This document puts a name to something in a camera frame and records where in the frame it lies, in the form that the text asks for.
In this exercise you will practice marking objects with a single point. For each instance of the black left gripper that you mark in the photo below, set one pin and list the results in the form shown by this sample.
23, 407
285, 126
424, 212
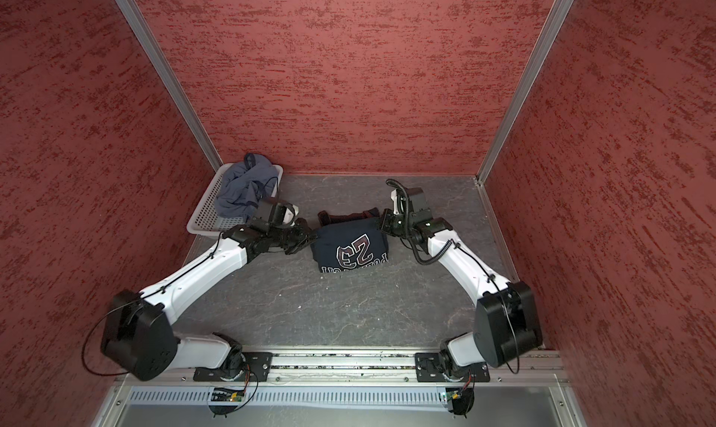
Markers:
305, 238

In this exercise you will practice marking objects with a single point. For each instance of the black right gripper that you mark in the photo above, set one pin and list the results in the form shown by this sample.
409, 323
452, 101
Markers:
386, 225

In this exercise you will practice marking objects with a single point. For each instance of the navy tank top red trim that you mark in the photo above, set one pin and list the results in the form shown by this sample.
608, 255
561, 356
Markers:
349, 242

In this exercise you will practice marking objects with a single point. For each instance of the grey-blue tank top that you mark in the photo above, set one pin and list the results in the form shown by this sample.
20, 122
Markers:
244, 184

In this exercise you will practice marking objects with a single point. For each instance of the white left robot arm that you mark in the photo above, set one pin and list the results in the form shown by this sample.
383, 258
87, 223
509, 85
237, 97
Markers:
138, 331

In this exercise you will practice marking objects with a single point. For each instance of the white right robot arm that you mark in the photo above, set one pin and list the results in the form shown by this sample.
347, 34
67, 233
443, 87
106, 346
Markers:
506, 323

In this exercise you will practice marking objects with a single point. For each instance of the white plastic laundry basket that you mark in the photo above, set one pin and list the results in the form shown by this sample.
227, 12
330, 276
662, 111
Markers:
205, 221

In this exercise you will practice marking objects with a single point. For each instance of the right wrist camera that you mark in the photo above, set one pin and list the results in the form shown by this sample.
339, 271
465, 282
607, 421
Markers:
412, 201

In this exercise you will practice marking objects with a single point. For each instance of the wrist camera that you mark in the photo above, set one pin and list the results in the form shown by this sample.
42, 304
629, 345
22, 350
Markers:
412, 201
276, 213

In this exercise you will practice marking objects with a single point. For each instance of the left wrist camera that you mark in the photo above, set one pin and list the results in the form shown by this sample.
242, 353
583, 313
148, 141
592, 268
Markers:
276, 213

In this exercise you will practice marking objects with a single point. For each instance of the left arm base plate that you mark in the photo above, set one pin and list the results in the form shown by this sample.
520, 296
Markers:
237, 368

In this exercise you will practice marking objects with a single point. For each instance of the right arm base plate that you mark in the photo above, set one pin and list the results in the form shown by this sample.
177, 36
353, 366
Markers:
433, 366

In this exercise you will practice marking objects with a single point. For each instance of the left circuit board with wires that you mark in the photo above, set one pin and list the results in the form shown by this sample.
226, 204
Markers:
224, 401

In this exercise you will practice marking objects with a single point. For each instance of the circuit board with wires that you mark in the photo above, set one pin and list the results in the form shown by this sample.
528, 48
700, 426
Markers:
224, 401
460, 401

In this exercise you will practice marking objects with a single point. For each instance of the right circuit board with wires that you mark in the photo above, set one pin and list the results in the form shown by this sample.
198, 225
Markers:
460, 401

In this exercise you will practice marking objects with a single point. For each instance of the aluminium front rail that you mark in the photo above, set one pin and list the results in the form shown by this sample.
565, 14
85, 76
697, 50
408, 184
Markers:
385, 366

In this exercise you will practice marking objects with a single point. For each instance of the slotted white cable duct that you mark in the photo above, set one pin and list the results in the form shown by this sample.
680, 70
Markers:
426, 398

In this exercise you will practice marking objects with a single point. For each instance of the aluminium corner post right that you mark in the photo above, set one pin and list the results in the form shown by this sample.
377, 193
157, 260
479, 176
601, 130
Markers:
544, 43

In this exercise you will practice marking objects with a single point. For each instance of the aluminium corner post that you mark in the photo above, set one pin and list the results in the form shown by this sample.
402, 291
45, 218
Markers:
544, 43
150, 45

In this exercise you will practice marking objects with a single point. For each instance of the aluminium corner post left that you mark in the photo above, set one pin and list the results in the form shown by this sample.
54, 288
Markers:
150, 45

